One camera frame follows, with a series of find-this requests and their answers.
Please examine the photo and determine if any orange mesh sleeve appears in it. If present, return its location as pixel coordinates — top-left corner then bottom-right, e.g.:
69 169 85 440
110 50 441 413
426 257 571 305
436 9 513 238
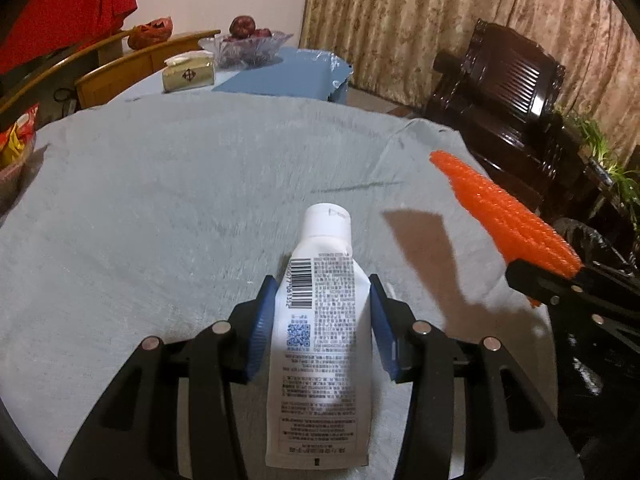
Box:
430 151 584 307

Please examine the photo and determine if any white lotion tube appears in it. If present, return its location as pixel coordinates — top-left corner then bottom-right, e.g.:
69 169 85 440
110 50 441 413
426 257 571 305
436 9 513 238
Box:
266 203 372 470

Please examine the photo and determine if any black bin with liner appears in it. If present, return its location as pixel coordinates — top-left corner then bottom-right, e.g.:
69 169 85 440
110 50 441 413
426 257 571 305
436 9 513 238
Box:
552 216 640 399

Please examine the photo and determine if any potted green plant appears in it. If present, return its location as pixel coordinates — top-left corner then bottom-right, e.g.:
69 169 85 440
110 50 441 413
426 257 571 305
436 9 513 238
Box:
556 107 639 231

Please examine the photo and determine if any dark wooden armchair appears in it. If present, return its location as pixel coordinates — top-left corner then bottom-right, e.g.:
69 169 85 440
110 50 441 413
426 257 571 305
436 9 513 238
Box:
423 20 580 222

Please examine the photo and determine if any grey-blue table cloth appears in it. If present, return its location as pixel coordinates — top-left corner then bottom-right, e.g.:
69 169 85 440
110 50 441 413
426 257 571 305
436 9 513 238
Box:
1 91 556 469

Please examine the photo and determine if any blue side table cloth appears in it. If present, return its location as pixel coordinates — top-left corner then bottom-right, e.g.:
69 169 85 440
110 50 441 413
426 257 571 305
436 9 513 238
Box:
112 47 352 104

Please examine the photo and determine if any patterned beige curtain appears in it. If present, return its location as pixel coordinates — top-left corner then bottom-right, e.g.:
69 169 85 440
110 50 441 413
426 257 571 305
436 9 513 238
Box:
298 0 640 166

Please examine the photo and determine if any wooden cabinet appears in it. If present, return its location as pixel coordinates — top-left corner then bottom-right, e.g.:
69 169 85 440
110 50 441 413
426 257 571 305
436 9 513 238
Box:
1 29 220 129

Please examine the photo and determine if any glass fruit bowl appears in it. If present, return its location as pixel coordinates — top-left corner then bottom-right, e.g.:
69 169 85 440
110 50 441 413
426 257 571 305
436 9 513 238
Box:
198 15 293 68

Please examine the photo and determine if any tissue box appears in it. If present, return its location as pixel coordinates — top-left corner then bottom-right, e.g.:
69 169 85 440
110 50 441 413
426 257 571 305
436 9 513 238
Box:
162 50 215 93

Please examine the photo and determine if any red cloth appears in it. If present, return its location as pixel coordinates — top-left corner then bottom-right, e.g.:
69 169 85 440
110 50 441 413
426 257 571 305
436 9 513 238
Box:
1 0 138 74

